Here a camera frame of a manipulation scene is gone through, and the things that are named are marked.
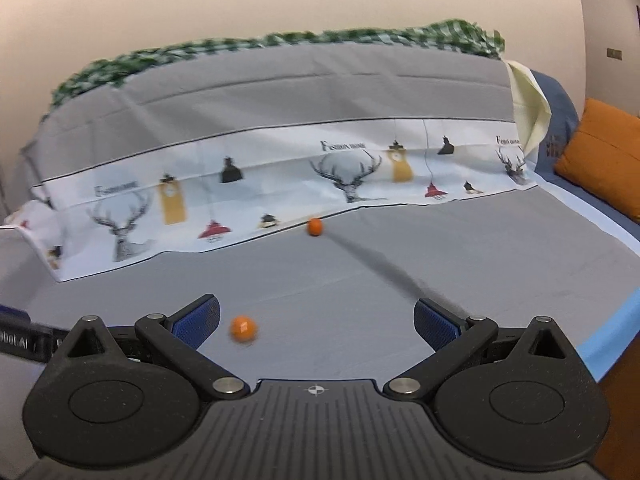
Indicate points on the orange pillow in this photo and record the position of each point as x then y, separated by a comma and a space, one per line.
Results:
605, 155

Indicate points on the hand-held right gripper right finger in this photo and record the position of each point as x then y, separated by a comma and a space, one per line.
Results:
436, 324

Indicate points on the wall switch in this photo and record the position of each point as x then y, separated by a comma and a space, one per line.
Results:
614, 53

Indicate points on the cream cloth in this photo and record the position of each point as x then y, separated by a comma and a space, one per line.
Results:
527, 105

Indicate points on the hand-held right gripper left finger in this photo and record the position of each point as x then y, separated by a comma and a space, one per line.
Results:
197, 319

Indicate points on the small orange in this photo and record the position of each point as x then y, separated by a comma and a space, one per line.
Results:
316, 226
243, 330

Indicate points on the light blue bed sheet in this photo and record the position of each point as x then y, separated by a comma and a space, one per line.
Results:
612, 340

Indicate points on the grey bed sheet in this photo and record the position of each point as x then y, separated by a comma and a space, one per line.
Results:
375, 280

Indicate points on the printed deer blanket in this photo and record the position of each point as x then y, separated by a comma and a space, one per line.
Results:
250, 110

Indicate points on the green checked cloth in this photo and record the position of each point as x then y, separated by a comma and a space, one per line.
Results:
300, 40

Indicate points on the blue pillow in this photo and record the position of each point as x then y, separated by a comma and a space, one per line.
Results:
560, 125

